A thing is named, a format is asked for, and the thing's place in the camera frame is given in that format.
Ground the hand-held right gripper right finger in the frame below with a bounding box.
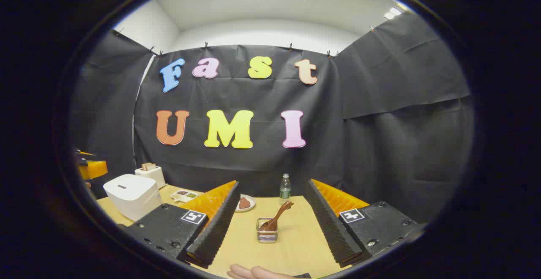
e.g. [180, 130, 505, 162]
[304, 179, 426, 268]

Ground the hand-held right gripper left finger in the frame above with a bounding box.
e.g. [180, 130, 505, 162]
[123, 181, 240, 270]

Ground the white rice cooker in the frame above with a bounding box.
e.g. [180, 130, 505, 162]
[103, 174, 162, 222]

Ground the brown wooden spoon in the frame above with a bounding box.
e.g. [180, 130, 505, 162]
[260, 201, 294, 232]

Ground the clear wire chopstick holder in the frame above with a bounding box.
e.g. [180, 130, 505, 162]
[256, 218, 279, 243]

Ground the white round plate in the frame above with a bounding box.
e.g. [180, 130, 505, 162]
[235, 194, 256, 213]

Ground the white divided grain dish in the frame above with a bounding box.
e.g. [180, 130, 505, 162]
[170, 189, 199, 203]

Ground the clear plastic water bottle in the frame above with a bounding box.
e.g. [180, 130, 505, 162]
[279, 173, 291, 205]

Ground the white toaster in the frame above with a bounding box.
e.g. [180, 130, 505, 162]
[134, 165, 167, 189]

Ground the black backdrop cloth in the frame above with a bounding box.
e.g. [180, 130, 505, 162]
[70, 12, 475, 224]

